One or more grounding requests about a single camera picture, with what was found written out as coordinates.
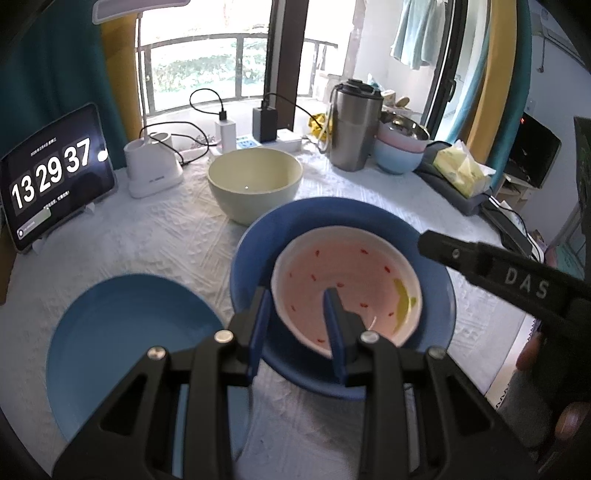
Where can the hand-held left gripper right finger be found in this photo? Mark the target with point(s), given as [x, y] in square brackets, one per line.
[333, 333]

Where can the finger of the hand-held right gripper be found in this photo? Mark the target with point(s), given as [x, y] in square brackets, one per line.
[455, 254]

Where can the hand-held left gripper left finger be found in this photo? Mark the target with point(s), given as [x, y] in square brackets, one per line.
[261, 333]

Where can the pink bowl with red specks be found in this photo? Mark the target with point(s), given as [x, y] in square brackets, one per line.
[341, 263]

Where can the blue plate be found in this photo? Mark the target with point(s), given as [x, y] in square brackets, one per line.
[120, 332]

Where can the person's right hand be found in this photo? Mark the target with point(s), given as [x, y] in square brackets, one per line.
[528, 355]

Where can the grey pouch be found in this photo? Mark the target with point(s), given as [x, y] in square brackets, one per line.
[443, 194]

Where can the black flat device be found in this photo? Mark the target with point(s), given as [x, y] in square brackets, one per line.
[512, 230]

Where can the yellow tissue pack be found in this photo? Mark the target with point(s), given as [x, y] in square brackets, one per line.
[461, 170]

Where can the small light blue bowl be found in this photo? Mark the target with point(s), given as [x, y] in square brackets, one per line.
[397, 161]

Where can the small pink bowl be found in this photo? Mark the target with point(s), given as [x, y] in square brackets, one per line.
[401, 141]

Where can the white textured tablecloth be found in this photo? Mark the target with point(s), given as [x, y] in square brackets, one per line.
[184, 230]

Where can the black appliance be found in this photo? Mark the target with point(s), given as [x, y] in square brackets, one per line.
[531, 147]

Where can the cream bowl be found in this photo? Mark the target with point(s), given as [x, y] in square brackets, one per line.
[249, 203]

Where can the steel bowl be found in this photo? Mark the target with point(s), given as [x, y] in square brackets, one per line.
[406, 122]

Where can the steel thermos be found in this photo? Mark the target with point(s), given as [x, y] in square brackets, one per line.
[353, 134]

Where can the yellow plastic object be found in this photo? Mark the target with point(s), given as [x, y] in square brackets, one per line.
[318, 125]

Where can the white desk lamp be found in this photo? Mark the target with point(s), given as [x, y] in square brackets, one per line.
[152, 175]

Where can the white power strip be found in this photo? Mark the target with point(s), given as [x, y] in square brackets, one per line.
[286, 141]

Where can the teal curtain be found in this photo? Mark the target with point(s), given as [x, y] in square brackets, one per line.
[517, 69]
[55, 69]

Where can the white charger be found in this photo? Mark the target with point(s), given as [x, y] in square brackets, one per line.
[225, 136]

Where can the yellow curtain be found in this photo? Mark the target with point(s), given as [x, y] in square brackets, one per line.
[489, 55]
[120, 69]

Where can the black charger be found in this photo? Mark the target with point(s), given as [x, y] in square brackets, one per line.
[264, 124]

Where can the clear tablet stand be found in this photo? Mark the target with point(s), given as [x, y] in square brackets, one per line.
[88, 208]

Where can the light blue hanging towel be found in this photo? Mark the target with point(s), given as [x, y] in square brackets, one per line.
[422, 37]

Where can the white air conditioner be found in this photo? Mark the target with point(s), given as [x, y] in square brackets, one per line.
[554, 37]

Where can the tablet showing clock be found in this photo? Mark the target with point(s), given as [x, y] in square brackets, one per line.
[51, 175]

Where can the balcony railing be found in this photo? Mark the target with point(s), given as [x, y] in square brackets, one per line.
[207, 44]

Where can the black door frame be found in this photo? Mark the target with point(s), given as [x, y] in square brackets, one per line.
[286, 46]

